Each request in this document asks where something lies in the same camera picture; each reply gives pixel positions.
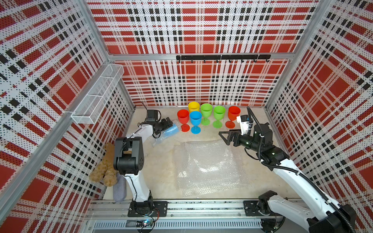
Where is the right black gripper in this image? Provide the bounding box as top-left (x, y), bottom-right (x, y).
top-left (219, 130), bottom-right (262, 153)

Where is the red plastic wine glass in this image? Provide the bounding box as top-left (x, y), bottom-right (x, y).
top-left (225, 106), bottom-right (241, 129)

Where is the red glass bundle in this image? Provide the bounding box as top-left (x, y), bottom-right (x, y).
top-left (177, 109), bottom-right (190, 133)

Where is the green glass bundle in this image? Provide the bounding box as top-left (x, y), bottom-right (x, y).
top-left (213, 106), bottom-right (226, 129)

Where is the light blue glass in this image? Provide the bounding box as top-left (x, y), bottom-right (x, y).
top-left (189, 111), bottom-right (202, 135)

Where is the yellow plastic wine glass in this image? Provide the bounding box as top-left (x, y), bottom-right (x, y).
top-left (188, 102), bottom-right (200, 113)

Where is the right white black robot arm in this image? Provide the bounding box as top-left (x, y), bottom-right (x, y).
top-left (219, 123), bottom-right (356, 233)

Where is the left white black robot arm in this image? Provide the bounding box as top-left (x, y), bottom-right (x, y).
top-left (113, 109), bottom-right (173, 217)

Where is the brown teddy bear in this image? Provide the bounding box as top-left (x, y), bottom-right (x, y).
top-left (89, 143), bottom-right (126, 187)

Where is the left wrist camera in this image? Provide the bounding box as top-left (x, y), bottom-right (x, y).
top-left (145, 109), bottom-right (161, 123)

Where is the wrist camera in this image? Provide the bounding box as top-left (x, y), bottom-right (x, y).
top-left (145, 109), bottom-right (161, 123)
top-left (237, 115), bottom-right (254, 136)

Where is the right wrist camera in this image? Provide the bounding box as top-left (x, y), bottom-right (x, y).
top-left (237, 115), bottom-right (254, 136)

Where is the white wire mesh basket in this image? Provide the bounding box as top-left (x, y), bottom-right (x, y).
top-left (71, 64), bottom-right (124, 124)

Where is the black wall hook rail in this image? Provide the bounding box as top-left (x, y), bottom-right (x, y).
top-left (176, 54), bottom-right (271, 61)

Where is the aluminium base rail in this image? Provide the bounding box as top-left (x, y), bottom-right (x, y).
top-left (84, 198), bottom-right (330, 231)

